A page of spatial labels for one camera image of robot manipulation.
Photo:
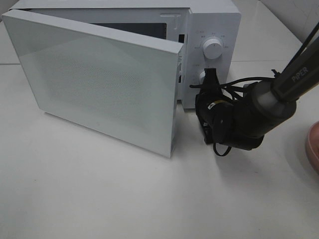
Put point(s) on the upper white power knob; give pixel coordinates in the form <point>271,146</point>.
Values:
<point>212,48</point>

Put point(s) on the white microwave oven body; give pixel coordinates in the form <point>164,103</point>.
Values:
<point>165,24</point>

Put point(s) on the pink plate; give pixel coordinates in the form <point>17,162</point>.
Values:
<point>312,144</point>

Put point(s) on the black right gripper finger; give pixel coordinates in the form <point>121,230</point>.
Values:
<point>210,82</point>

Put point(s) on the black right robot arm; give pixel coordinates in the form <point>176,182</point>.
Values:
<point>239,114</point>

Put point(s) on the white microwave door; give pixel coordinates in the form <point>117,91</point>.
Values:
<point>119,83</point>

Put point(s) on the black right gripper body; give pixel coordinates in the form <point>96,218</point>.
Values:
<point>214,111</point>

